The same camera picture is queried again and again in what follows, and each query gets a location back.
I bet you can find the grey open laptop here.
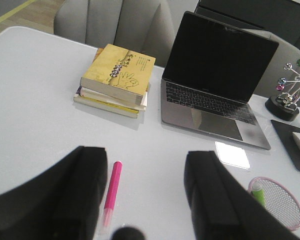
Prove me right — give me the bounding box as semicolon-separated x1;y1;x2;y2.
160;11;279;150

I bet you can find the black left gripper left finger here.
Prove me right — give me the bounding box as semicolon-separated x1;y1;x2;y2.
0;146;108;240

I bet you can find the grey right chair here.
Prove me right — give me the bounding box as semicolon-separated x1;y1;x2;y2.
250;29;300;98

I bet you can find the grey left chair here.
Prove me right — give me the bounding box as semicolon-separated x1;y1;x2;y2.
53;0;176;67

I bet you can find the ferris wheel desk ornament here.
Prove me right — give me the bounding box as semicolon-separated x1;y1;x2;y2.
264;58;300;122

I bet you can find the middle cream book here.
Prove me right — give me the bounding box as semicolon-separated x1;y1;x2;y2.
76;86;148;111

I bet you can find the black mouse pad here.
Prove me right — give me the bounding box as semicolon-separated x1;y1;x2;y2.
271;119;300;171

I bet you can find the pink highlighter pen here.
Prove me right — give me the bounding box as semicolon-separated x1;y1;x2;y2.
98;161;123;240

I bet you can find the grey chair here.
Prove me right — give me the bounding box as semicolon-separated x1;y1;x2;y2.
53;0;176;67
250;29;300;98

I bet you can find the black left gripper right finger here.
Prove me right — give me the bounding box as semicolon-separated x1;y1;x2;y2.
184;151;298;240

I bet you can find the green highlighter pen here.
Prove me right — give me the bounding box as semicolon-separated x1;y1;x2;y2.
251;181;266;207

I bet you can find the top yellow book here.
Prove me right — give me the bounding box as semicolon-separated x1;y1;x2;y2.
80;44;156;105

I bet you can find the bottom pale book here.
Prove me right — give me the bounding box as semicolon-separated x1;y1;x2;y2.
73;48;149;119

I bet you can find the pink mesh pen holder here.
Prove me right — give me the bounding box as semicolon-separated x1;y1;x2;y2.
247;176;300;231

